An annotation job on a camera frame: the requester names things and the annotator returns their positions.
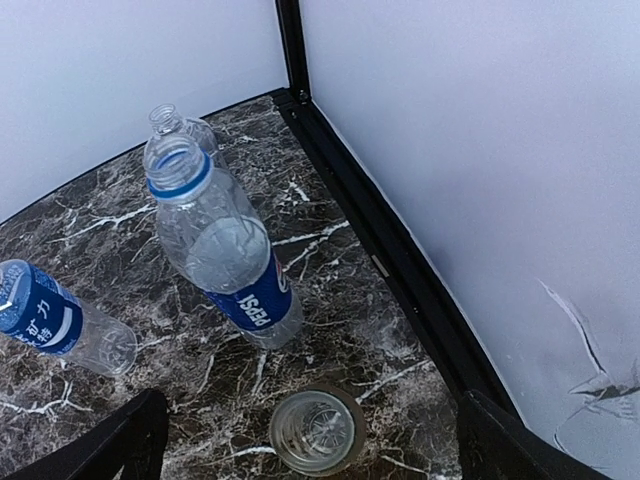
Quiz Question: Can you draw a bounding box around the Pocari Sweat clear bottle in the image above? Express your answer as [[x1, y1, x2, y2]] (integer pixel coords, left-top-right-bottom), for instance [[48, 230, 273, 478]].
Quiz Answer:
[[1, 259, 138, 377]]

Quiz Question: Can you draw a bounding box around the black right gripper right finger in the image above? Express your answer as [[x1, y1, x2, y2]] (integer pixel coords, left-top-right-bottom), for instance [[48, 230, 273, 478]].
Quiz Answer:
[[457, 390, 605, 480]]

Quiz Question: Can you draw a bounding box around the clear unlabelled bottle white cap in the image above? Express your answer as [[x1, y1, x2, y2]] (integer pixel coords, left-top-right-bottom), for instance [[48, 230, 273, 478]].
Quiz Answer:
[[144, 103, 228, 170]]

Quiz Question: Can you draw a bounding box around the blue cap blue label bottle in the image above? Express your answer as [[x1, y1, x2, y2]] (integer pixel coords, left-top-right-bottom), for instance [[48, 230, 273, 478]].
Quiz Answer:
[[143, 134, 304, 350]]

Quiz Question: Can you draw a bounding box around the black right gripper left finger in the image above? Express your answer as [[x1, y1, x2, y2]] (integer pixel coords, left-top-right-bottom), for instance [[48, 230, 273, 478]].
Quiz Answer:
[[8, 389, 169, 480]]

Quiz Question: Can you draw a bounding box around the brown drink bottle white label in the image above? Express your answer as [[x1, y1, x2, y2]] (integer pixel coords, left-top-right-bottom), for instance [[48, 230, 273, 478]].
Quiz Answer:
[[269, 383, 366, 478]]

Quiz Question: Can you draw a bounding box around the black right corner post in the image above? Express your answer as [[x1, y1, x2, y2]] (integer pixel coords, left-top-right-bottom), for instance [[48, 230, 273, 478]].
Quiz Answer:
[[275, 0, 312, 104]]

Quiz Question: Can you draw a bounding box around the black table front rail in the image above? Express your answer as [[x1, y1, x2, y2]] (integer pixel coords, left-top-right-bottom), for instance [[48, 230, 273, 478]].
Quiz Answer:
[[270, 88, 522, 421]]

